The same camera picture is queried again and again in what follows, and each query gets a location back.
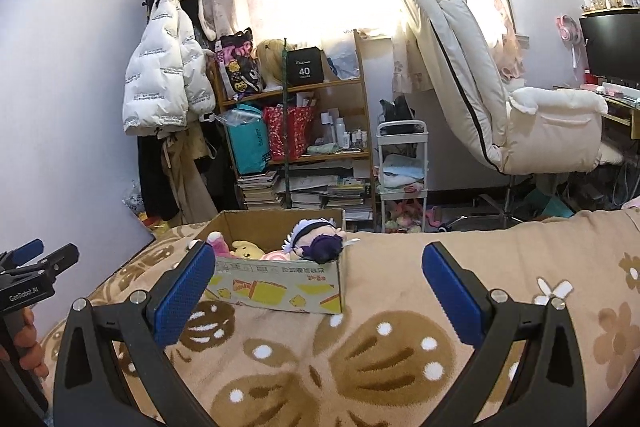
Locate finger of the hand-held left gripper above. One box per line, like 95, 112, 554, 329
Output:
0, 239, 45, 275
30, 243, 80, 280

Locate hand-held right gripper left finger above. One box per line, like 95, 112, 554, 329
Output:
52, 239, 217, 427

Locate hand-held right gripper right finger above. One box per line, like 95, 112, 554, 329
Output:
421, 242, 587, 427

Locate pink plush toy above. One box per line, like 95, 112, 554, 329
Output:
206, 232, 233, 259

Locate printed cardboard box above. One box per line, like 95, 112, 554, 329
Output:
192, 208, 347, 315

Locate white-haired plush doll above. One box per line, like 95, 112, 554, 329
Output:
282, 218, 361, 264

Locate pink soft toys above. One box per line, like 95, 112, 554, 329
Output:
385, 202, 426, 233

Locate person's left hand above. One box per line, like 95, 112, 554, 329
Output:
10, 307, 50, 380

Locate beige flower blanket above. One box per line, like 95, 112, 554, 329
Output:
40, 207, 640, 427

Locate yellow bear plush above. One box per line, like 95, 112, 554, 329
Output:
231, 240, 268, 260

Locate beige hanging coat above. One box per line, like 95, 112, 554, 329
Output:
160, 127, 218, 225

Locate dark hanging clothes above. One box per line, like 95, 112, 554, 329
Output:
136, 127, 241, 223

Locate folded towels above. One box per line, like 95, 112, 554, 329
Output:
380, 154, 426, 190

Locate white trolley cart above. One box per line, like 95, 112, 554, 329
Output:
375, 121, 429, 233

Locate stack of books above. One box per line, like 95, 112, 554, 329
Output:
237, 167, 376, 220

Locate teal paper bag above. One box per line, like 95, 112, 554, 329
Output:
227, 104, 271, 175

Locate dark green pole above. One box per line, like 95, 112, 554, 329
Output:
281, 38, 293, 210

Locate red gift bag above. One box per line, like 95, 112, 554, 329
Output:
262, 104, 316, 160

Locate black bag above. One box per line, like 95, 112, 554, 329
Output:
378, 96, 417, 132

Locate group of cosmetic bottles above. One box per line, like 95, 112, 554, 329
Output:
322, 109, 371, 150

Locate white puffer jacket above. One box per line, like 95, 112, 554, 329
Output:
122, 0, 213, 138

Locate wooden shelf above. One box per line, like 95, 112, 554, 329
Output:
210, 29, 378, 220

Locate cream reclining chair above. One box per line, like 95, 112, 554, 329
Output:
398, 0, 610, 228

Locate patterned cartoon bag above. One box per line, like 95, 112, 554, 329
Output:
216, 28, 266, 100

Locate blonde wig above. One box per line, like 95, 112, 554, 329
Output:
255, 39, 291, 92

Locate wooden desk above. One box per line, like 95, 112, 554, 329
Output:
552, 82, 640, 140

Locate black box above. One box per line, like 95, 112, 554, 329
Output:
286, 48, 326, 84

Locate clear plastic bag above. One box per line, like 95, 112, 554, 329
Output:
325, 47, 361, 80

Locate pink desk fan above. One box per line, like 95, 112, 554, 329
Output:
555, 14, 586, 70

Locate black monitor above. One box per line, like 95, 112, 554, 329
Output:
580, 13, 640, 85

